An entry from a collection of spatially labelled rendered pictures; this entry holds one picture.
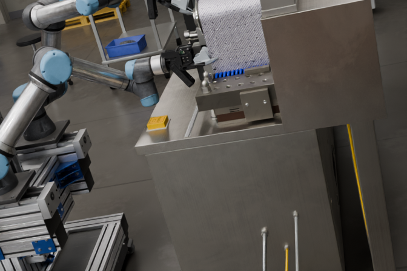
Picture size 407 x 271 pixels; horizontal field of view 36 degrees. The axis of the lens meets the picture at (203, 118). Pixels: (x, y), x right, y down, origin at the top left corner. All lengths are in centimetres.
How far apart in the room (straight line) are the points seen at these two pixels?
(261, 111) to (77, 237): 143
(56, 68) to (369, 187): 118
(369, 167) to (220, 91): 75
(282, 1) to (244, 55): 94
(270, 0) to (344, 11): 17
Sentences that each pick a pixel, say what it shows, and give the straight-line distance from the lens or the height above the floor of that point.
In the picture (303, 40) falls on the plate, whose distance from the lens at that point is 151.
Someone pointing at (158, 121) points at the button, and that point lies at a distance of 244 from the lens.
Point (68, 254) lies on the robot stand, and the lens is 322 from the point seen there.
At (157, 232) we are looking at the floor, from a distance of 353.
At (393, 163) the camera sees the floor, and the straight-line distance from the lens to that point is 370.
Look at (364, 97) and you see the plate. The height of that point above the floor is 121.
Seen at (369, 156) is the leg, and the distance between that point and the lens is 171.
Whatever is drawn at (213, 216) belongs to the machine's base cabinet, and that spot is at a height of 56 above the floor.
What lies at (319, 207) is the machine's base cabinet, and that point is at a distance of 239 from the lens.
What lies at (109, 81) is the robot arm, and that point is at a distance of 257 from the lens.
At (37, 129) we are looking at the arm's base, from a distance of 296.
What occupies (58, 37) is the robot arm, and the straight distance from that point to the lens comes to 286.
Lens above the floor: 183
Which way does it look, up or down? 23 degrees down
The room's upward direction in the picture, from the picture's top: 15 degrees counter-clockwise
